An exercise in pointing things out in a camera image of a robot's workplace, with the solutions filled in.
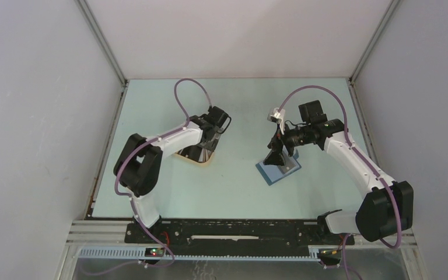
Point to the aluminium frame rail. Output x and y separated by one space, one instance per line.
111 234

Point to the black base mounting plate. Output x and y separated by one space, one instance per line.
235 237

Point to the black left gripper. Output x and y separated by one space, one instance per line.
210 146

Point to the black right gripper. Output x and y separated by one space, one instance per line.
275 156

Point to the blue card holder wallet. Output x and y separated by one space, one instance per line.
271 173

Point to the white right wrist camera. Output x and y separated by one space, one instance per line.
277 115

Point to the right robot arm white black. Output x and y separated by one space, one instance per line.
387 206

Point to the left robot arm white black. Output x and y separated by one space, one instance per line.
138 166

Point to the beige oval card tray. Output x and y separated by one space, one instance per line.
196 154

